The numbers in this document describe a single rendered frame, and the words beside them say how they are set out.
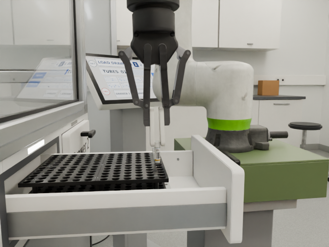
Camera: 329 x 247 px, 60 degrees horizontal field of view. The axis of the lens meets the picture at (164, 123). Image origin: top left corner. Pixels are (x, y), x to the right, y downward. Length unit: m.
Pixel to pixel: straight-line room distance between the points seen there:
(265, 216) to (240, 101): 0.33
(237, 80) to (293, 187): 0.31
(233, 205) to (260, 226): 0.46
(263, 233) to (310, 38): 4.44
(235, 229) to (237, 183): 0.07
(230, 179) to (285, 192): 0.38
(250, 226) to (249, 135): 0.25
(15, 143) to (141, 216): 0.21
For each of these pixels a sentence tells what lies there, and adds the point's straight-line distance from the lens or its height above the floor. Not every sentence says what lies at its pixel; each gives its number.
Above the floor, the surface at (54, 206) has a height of 0.88.
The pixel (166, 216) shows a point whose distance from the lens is 0.42.
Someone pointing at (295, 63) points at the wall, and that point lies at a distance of 4.96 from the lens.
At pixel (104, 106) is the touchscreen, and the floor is 0.95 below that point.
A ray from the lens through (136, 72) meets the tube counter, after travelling 1.54.
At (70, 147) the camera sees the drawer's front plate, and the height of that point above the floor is 0.89.
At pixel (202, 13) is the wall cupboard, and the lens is 4.05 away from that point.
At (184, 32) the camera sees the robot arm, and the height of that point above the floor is 1.19.
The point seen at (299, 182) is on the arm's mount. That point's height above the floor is 0.81.
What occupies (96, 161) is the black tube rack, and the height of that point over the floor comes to 0.90.
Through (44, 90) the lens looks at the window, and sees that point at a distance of 0.66.
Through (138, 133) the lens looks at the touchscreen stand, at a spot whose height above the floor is 0.79.
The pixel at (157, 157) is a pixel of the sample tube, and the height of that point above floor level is 0.91.
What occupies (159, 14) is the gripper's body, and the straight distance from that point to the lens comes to 0.50.
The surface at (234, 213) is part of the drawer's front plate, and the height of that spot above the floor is 0.87.
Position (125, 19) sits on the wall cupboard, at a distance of 3.87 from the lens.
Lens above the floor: 1.04
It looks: 8 degrees down
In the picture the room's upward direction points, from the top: straight up
